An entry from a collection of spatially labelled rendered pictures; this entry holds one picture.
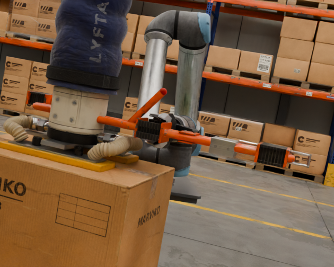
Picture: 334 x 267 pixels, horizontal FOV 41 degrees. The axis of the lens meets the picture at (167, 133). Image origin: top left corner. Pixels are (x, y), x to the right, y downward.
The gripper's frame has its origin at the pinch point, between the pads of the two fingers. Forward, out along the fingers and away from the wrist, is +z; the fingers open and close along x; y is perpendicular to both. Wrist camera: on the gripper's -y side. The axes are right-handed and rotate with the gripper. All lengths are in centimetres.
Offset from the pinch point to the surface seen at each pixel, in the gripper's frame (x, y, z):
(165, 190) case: -19.2, -1.7, -11.4
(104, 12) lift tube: 30.6, 20.5, 7.1
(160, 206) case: -24.4, -1.7, -10.0
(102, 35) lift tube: 24.2, 19.9, 7.1
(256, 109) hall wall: 11, 66, -845
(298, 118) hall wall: 9, -21, -852
